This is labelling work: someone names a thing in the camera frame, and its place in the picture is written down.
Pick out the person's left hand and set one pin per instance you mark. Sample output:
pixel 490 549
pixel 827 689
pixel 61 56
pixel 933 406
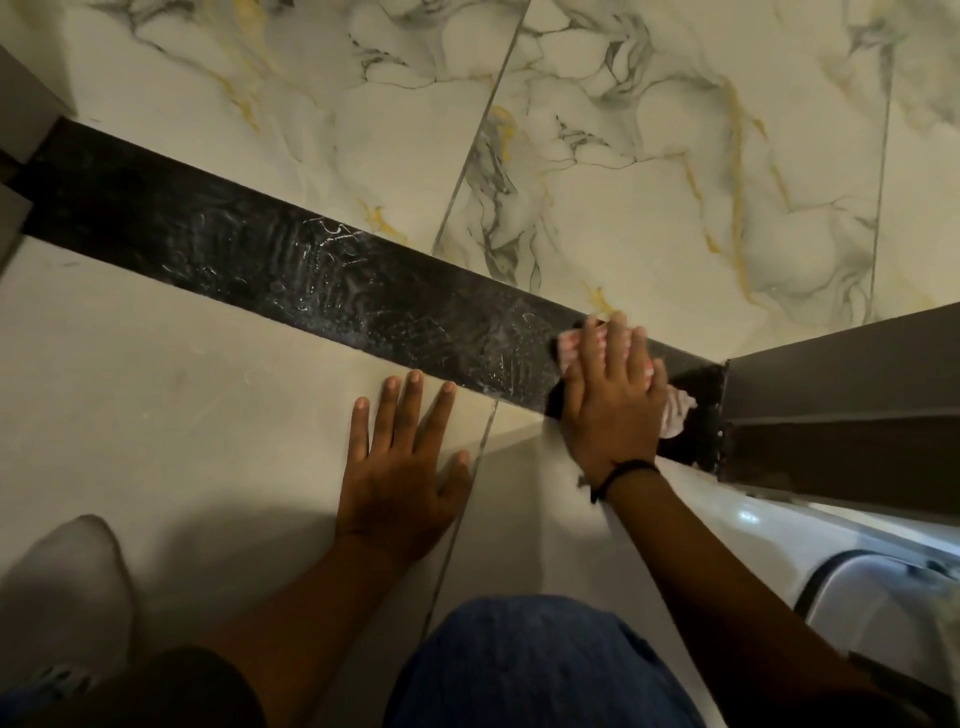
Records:
pixel 394 487

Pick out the person's right hand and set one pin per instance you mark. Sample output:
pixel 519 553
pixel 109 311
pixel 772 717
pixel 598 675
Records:
pixel 611 420

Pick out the person's right middle finger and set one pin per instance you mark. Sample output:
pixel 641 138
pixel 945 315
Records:
pixel 618 345

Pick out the person's right little finger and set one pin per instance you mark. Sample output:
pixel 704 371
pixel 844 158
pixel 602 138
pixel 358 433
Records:
pixel 659 379

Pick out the person's right thumb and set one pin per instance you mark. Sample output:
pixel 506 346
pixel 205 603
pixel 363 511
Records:
pixel 571 397

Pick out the person's left thumb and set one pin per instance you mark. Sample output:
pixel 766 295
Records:
pixel 457 472

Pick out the person's left little finger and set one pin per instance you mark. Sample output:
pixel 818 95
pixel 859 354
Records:
pixel 359 427

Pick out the person's left middle finger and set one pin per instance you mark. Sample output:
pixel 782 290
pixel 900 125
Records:
pixel 409 409

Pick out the pink cleaning cloth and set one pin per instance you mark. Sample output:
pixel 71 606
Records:
pixel 679 416

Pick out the person's left forearm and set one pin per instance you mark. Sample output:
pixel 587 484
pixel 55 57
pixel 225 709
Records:
pixel 322 630

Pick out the person's right forearm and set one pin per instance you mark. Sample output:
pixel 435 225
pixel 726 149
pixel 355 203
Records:
pixel 712 592

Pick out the black wrist band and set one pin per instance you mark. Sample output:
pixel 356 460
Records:
pixel 630 469

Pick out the black stone threshold strip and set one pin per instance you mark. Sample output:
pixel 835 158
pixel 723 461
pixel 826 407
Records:
pixel 285 262

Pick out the blue jeans leg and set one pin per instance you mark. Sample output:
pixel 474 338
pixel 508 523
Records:
pixel 532 667

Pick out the white bin with black rim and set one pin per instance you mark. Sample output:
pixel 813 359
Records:
pixel 877 607

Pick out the black shirt sleeve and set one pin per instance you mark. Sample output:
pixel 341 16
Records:
pixel 172 697
pixel 877 712

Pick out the white sock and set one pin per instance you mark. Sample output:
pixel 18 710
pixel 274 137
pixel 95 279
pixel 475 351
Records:
pixel 64 592

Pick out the brown door frame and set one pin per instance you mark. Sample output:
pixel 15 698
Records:
pixel 840 420

